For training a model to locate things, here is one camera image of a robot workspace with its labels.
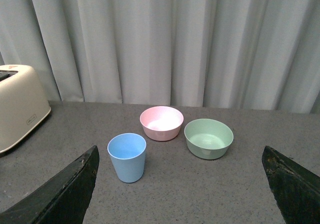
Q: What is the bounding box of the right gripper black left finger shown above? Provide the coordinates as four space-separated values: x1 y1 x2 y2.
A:
0 145 100 224

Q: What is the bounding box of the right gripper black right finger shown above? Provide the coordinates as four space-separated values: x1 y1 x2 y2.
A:
261 146 320 224

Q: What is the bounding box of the blue plastic cup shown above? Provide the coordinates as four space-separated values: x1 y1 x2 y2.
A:
107 133 147 183

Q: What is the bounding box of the green plastic bowl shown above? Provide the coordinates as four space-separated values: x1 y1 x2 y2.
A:
184 118 234 160

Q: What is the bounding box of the cream white toaster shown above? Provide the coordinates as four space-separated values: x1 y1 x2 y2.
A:
0 64 51 153

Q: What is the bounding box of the pink plastic bowl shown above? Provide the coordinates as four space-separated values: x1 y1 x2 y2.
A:
139 106 184 142

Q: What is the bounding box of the grey pleated curtain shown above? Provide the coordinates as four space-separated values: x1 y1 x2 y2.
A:
0 0 320 114

